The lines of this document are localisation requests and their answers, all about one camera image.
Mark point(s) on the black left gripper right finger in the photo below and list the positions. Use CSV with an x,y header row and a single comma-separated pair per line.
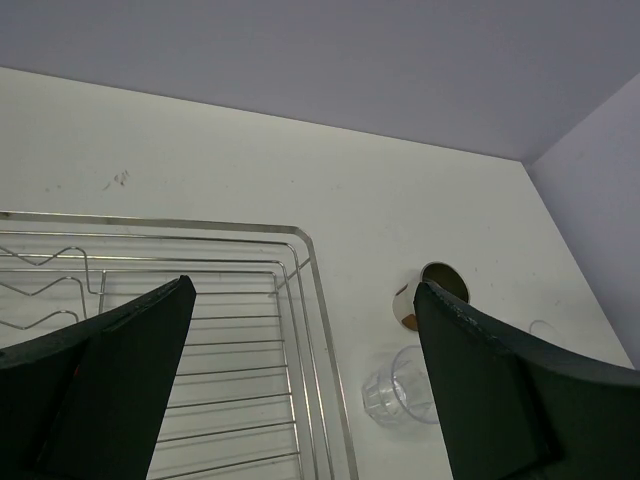
x,y
513,406

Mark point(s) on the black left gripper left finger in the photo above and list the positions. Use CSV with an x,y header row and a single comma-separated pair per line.
x,y
87,401

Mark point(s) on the large clear glass tumbler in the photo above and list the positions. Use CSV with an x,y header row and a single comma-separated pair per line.
x,y
398,394

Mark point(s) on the brown and white paper cup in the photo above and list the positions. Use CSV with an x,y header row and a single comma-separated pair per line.
x,y
442,274

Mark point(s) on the metal wire dish rack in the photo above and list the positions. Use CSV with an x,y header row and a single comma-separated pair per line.
x,y
257,394

